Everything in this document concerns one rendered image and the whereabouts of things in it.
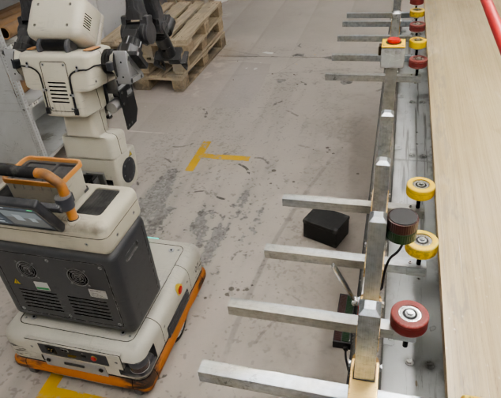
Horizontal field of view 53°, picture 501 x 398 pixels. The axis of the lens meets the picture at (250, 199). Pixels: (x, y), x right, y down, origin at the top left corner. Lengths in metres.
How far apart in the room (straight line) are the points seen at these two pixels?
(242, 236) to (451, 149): 1.37
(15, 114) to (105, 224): 1.98
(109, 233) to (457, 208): 1.05
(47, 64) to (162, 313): 1.02
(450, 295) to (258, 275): 1.44
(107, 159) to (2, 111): 1.70
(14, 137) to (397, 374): 2.91
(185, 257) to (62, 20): 1.08
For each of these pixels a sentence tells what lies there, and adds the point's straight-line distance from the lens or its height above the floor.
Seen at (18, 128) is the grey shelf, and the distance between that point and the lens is 3.59.
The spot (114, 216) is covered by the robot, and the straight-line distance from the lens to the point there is 1.69.
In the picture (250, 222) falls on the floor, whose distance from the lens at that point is 2.83.
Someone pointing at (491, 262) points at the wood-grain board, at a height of 0.90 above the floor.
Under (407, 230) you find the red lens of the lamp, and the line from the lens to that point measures 1.01.
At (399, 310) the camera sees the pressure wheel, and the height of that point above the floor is 0.91.
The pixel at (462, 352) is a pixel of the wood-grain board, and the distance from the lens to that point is 1.12.
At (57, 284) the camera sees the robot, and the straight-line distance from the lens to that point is 1.96.
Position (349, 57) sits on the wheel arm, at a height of 0.82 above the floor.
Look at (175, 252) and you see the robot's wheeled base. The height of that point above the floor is 0.28.
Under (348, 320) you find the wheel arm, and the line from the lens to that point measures 1.18.
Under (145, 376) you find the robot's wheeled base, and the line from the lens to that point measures 2.05.
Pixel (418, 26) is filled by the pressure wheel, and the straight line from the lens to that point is 2.87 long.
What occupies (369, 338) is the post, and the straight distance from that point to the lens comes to 0.87.
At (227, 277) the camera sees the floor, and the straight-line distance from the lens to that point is 2.52.
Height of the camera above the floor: 1.76
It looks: 36 degrees down
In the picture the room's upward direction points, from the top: 6 degrees counter-clockwise
